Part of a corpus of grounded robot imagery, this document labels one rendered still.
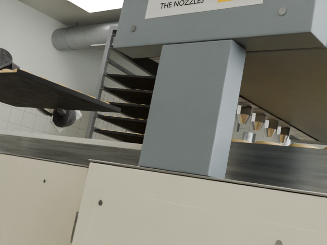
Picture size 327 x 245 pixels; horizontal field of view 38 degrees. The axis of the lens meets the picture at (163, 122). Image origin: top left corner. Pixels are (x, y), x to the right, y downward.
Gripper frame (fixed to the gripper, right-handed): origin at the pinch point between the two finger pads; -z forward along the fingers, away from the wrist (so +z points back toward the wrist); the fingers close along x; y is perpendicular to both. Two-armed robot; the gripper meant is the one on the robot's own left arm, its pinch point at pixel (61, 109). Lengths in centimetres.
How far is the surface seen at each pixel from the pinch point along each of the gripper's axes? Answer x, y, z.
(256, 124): -6, 50, -79
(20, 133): -16, -2, -51
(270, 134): -6, 55, -74
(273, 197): -22, 41, -123
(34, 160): -22, 4, -58
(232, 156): -16, 41, -102
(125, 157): -18, 25, -78
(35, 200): -31, 7, -62
